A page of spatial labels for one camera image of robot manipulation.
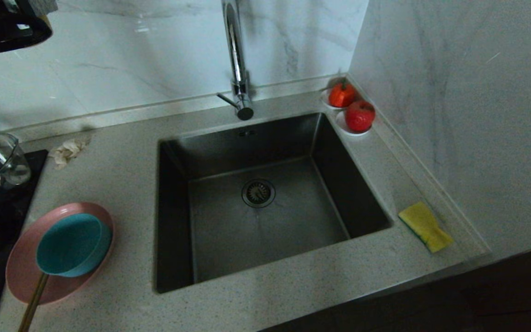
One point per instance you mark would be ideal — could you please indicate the round metal drain strainer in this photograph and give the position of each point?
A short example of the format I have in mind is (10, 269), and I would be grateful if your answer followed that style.
(258, 193)

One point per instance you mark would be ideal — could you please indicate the clear glass pot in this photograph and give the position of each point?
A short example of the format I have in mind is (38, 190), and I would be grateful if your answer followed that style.
(11, 161)

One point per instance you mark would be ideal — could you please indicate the chrome faucet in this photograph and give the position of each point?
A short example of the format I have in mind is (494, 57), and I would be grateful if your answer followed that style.
(236, 60)

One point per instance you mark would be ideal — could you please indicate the wooden stick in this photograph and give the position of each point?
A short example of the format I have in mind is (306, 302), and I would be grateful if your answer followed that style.
(32, 304)

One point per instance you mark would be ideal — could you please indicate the red apple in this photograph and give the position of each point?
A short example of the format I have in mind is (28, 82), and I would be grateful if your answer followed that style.
(359, 116)

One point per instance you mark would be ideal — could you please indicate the pink plate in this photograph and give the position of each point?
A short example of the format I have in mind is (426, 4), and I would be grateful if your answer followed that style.
(21, 272)

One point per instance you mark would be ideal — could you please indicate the teal bowl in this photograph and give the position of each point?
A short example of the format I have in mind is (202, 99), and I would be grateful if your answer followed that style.
(69, 244)

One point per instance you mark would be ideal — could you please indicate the orange-red tomato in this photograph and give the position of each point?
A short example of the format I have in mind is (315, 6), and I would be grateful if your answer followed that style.
(341, 95)

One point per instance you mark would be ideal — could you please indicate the small white saucer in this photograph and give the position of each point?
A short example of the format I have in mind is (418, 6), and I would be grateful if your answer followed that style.
(324, 101)
(340, 125)

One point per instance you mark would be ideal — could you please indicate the stainless steel sink basin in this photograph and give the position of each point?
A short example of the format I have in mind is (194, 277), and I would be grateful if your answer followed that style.
(228, 230)

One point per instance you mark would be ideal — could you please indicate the yellow sponge green backing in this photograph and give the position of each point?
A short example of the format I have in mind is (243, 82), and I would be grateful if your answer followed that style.
(424, 225)

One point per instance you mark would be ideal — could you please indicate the crumpled beige tissue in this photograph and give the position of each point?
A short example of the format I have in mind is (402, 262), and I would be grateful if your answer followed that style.
(66, 152)

